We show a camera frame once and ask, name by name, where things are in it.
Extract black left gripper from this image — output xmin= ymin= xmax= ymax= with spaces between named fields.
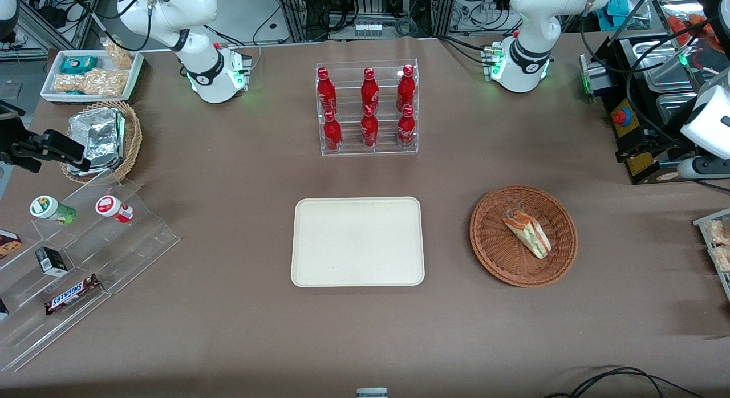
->
xmin=615 ymin=129 xmax=692 ymax=163

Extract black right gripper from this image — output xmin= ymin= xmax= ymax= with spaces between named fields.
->
xmin=0 ymin=101 xmax=92 ymax=173

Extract triangular sandwich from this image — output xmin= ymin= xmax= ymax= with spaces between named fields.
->
xmin=501 ymin=209 xmax=553 ymax=260

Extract small metal tray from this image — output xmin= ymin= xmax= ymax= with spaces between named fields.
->
xmin=655 ymin=92 xmax=701 ymax=128

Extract light wicker basket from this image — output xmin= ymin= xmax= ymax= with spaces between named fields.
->
xmin=60 ymin=100 xmax=143 ymax=185

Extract large metal tray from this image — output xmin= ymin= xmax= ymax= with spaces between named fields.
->
xmin=619 ymin=36 xmax=708 ymax=94

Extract white rectangular snack tray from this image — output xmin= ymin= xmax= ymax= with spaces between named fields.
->
xmin=40 ymin=49 xmax=144 ymax=104

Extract white tray with snack bags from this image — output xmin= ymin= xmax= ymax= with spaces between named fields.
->
xmin=692 ymin=209 xmax=730 ymax=303

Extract brown wicker basket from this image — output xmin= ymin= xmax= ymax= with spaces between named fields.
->
xmin=469 ymin=185 xmax=578 ymax=289

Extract cream plastic tray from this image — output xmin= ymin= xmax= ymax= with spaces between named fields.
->
xmin=290 ymin=196 xmax=426 ymax=288

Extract black emergency stop box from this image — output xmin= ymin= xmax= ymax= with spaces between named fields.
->
xmin=605 ymin=38 xmax=685 ymax=185

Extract green yogurt cup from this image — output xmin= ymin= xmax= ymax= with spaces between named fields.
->
xmin=30 ymin=195 xmax=78 ymax=226

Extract red yogurt cup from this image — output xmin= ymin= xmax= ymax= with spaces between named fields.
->
xmin=95 ymin=195 xmax=135 ymax=224

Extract large clear peanut snack bag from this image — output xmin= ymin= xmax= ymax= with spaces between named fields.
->
xmin=52 ymin=68 xmax=127 ymax=97

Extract silver box with green light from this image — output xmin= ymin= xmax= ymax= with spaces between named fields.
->
xmin=578 ymin=54 xmax=614 ymax=98

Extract teal snack packet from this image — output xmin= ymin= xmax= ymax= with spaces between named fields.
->
xmin=60 ymin=56 xmax=99 ymax=75

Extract small black box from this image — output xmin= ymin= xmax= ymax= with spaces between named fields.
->
xmin=35 ymin=247 xmax=68 ymax=277

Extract brown cookie box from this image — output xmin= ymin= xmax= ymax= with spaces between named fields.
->
xmin=0 ymin=229 xmax=23 ymax=261

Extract small clear peanut snack bag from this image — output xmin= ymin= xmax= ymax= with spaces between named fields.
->
xmin=101 ymin=37 xmax=134 ymax=70

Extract clear acrylic tiered stand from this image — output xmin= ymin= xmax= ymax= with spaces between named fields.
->
xmin=0 ymin=170 xmax=181 ymax=373

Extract orange snack bag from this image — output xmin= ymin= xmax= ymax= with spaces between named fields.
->
xmin=666 ymin=13 xmax=712 ymax=43

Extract Snickers chocolate bar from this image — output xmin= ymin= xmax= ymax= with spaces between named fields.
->
xmin=44 ymin=274 xmax=102 ymax=316

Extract red cola bottle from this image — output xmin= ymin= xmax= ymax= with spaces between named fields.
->
xmin=396 ymin=64 xmax=417 ymax=112
xmin=397 ymin=104 xmax=417 ymax=150
xmin=317 ymin=67 xmax=338 ymax=115
xmin=323 ymin=110 xmax=343 ymax=153
xmin=360 ymin=104 xmax=380 ymax=149
xmin=360 ymin=67 xmax=380 ymax=115

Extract clear acrylic bottle rack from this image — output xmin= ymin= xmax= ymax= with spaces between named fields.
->
xmin=315 ymin=59 xmax=419 ymax=157

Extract black floor cable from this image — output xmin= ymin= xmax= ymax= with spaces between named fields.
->
xmin=542 ymin=366 xmax=708 ymax=398

